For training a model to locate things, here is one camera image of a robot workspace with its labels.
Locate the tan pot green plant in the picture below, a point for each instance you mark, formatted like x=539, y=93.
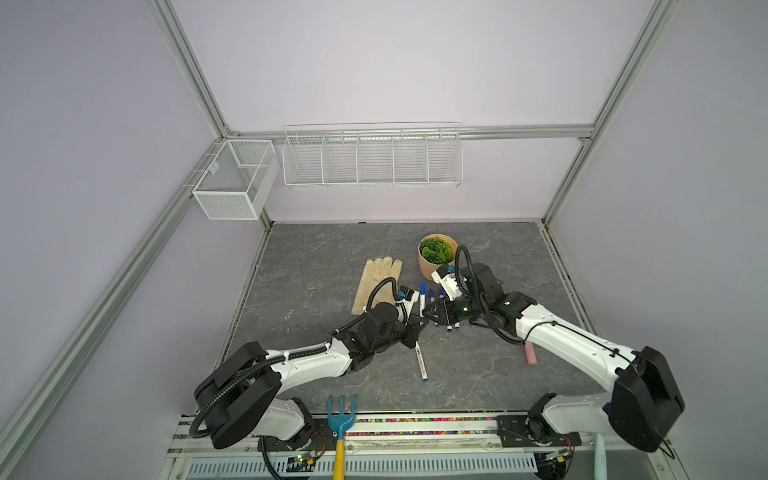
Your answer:
x=433, y=251

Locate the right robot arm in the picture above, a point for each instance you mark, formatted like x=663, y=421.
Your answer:
x=640, y=400

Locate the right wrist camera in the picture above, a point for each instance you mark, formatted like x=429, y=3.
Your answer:
x=445, y=277

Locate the blue garden fork yellow handle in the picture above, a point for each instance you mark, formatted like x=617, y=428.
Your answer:
x=340, y=423

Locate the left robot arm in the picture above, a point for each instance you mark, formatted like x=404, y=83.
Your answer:
x=242, y=396

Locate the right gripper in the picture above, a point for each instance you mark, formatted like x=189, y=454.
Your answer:
x=443, y=309

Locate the cream fabric glove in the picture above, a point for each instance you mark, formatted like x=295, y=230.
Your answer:
x=374, y=271

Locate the white wire wall basket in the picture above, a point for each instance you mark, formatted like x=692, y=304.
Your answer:
x=373, y=155

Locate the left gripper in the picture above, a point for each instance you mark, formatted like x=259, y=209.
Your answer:
x=413, y=329

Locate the light blue garden trowel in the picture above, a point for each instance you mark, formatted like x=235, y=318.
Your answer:
x=600, y=458

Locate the white mesh box basket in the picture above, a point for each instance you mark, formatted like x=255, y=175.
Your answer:
x=236, y=183

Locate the pink eraser stick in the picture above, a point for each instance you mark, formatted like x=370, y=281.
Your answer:
x=530, y=354

